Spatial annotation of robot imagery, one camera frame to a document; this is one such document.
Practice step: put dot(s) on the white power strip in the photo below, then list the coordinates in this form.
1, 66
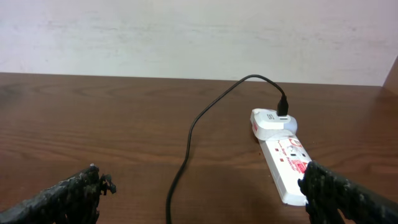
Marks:
287, 160

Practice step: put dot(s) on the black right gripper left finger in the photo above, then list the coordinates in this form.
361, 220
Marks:
73, 200

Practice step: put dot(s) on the white USB charger adapter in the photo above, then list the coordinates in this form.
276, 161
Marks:
268, 126

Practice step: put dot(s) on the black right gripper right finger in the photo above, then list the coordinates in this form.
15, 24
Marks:
331, 198

